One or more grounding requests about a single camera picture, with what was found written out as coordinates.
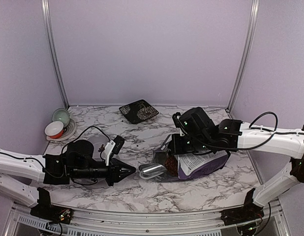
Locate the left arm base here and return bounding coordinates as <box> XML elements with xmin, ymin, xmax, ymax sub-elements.
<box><xmin>30</xmin><ymin>206</ymin><xmax>73</xmax><ymax>224</ymax></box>

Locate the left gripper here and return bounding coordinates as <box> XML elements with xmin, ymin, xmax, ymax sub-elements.
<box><xmin>71</xmin><ymin>158</ymin><xmax>136</xmax><ymax>187</ymax></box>

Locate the grey round plate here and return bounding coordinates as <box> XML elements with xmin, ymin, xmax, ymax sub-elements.
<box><xmin>46</xmin><ymin>119</ymin><xmax>77</xmax><ymax>142</ymax></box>

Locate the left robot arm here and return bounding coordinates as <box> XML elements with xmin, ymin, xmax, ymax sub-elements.
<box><xmin>0</xmin><ymin>138</ymin><xmax>136</xmax><ymax>219</ymax></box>

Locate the red and white bowl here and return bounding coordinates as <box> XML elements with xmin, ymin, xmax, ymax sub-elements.
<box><xmin>44</xmin><ymin>121</ymin><xmax>64</xmax><ymax>139</ymax></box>

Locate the front aluminium rail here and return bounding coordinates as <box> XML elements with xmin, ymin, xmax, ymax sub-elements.
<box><xmin>3</xmin><ymin>200</ymin><xmax>290</xmax><ymax>236</ymax></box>

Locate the left aluminium frame post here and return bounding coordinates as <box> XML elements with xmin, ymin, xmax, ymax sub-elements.
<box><xmin>41</xmin><ymin>0</ymin><xmax>69</xmax><ymax>109</ymax></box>

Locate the pale green ceramic bowl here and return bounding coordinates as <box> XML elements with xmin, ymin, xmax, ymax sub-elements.
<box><xmin>52</xmin><ymin>108</ymin><xmax>70</xmax><ymax>127</ymax></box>

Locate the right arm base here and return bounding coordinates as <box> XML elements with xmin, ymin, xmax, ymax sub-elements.
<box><xmin>220</xmin><ymin>207</ymin><xmax>264</xmax><ymax>226</ymax></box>

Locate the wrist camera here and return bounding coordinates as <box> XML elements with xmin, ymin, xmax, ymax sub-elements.
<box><xmin>100</xmin><ymin>135</ymin><xmax>125</xmax><ymax>166</ymax></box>
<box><xmin>172</xmin><ymin>112</ymin><xmax>185</xmax><ymax>137</ymax></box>

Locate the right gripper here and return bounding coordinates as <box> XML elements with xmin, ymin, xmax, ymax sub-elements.
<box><xmin>169</xmin><ymin>133</ymin><xmax>213</xmax><ymax>154</ymax></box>

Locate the aluminium frame post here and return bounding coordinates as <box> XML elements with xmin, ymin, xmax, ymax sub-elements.
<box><xmin>41</xmin><ymin>0</ymin><xmax>69</xmax><ymax>109</ymax></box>
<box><xmin>226</xmin><ymin>0</ymin><xmax>260</xmax><ymax>113</ymax></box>

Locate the right aluminium frame post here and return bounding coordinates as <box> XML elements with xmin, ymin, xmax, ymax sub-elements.
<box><xmin>226</xmin><ymin>0</ymin><xmax>260</xmax><ymax>113</ymax></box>

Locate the grey double pet bowl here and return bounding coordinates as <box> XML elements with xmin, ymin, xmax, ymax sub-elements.
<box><xmin>87</xmin><ymin>134</ymin><xmax>109</xmax><ymax>161</ymax></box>

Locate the purple pet food bag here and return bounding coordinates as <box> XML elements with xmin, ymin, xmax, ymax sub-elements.
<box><xmin>152</xmin><ymin>135</ymin><xmax>231</xmax><ymax>182</ymax></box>

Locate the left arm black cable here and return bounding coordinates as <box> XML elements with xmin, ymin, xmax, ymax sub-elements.
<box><xmin>0</xmin><ymin>125</ymin><xmax>111</xmax><ymax>185</ymax></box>

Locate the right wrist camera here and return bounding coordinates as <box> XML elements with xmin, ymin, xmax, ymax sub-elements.
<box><xmin>172</xmin><ymin>112</ymin><xmax>185</xmax><ymax>137</ymax></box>

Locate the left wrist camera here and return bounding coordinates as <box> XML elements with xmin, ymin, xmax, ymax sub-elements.
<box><xmin>100</xmin><ymin>135</ymin><xmax>125</xmax><ymax>166</ymax></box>

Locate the metal food scoop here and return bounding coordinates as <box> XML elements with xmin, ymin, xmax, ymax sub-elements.
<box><xmin>138</xmin><ymin>163</ymin><xmax>167</xmax><ymax>179</ymax></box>

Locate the brown pet food kibble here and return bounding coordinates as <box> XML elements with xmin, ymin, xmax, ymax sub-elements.
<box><xmin>164</xmin><ymin>156</ymin><xmax>178</xmax><ymax>177</ymax></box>

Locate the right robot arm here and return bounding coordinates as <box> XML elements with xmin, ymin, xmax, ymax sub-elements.
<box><xmin>172</xmin><ymin>107</ymin><xmax>304</xmax><ymax>220</ymax></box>

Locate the black floral square plate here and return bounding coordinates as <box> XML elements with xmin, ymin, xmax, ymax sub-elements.
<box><xmin>119</xmin><ymin>99</ymin><xmax>159</xmax><ymax>124</ymax></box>

